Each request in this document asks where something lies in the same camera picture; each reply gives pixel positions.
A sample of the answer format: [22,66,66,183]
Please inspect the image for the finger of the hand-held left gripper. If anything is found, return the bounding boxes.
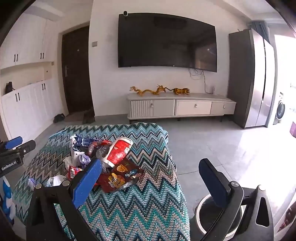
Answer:
[4,136,23,150]
[9,140,36,158]

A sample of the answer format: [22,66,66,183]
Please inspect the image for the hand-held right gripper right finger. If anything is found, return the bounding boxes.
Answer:
[198,158,275,241]

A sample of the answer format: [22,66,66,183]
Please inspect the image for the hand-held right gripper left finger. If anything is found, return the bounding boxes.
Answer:
[26,159,103,241]

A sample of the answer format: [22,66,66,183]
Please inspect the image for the small red labelled packet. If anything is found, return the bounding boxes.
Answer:
[67,165,84,181]

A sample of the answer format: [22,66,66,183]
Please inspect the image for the white tissue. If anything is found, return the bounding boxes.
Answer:
[63,156,74,172]

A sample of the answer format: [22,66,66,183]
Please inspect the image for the pale blue wrapper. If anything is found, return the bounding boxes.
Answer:
[28,177,39,190]

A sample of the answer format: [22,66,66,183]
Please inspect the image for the dark red snack packet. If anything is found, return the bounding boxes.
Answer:
[94,159,145,193]

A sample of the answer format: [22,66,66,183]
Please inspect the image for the clear plastic bag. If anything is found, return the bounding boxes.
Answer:
[95,145,114,163]

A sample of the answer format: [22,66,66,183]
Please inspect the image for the white plastic wrapper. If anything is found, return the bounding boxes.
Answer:
[45,175,68,187]

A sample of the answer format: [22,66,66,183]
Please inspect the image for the blue white packet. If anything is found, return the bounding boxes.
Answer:
[70,135,99,163]

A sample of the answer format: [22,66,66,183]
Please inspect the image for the white round bin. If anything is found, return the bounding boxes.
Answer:
[194,193,245,239]

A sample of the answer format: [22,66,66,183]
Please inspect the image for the red paper cup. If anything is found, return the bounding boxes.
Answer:
[100,137,134,168]

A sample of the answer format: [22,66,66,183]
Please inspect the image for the person's left hand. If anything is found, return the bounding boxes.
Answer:
[0,178,14,220]

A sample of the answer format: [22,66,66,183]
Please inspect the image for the white base cupboards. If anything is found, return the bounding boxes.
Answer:
[0,77,67,144]

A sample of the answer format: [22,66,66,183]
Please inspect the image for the zigzag knit blanket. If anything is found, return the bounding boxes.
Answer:
[11,122,191,241]

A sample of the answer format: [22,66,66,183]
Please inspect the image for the white television cabinet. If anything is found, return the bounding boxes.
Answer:
[126,93,237,124]

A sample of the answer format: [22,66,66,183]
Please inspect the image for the dark brown door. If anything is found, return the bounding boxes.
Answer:
[61,25,94,115]

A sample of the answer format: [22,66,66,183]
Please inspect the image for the golden tiger figurine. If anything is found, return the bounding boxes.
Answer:
[172,88,191,96]

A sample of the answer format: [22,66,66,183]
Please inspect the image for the washing machine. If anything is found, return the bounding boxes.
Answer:
[273,91,286,126]

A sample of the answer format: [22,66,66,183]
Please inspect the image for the golden dragon figurine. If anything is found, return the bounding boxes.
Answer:
[129,86,154,96]
[151,85,171,95]

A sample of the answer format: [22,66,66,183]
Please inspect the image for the grey refrigerator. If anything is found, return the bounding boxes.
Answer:
[228,28,277,129]

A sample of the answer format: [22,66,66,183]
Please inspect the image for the blue curtain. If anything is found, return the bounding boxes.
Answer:
[251,21,271,44]

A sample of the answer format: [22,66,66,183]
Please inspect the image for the television cables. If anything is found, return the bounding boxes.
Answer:
[188,68,208,93]

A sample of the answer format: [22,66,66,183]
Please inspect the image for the wall television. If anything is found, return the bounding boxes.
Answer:
[118,13,218,73]

